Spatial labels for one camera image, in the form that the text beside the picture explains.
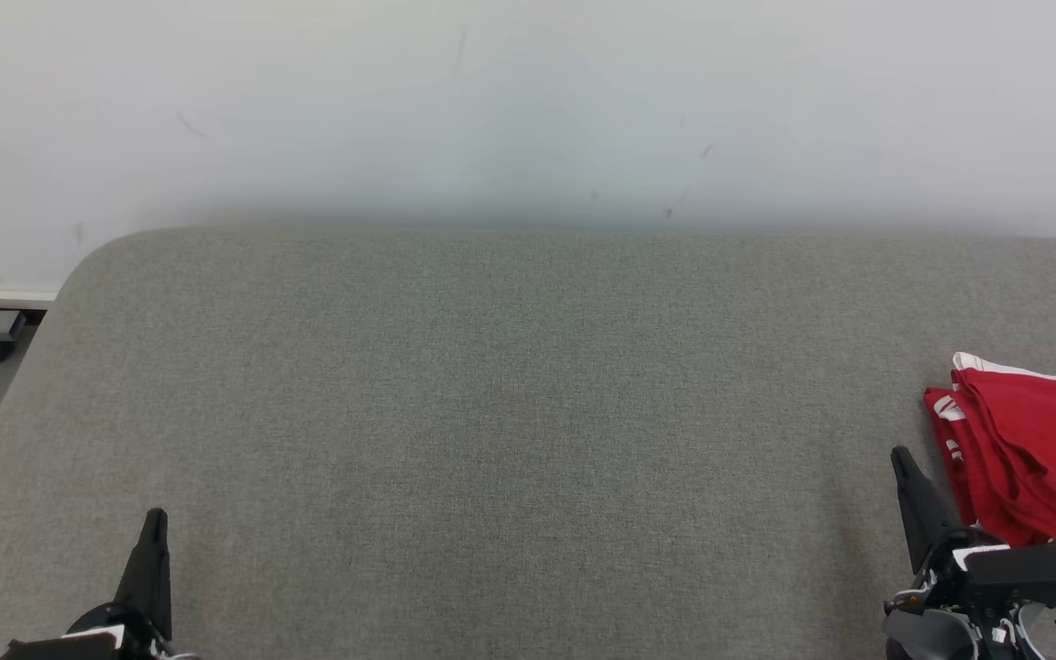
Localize red Bulls jersey white sleeves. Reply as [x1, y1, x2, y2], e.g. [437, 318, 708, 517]
[924, 385, 983, 525]

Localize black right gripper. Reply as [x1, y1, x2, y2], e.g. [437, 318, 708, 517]
[890, 446, 1056, 638]

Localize grey fabric sofa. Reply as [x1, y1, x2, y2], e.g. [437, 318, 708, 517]
[0, 226, 1056, 660]

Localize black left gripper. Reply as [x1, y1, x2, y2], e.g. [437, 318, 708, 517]
[0, 509, 182, 660]

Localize red shorts white stripe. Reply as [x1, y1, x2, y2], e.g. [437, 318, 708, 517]
[950, 353, 1056, 556]

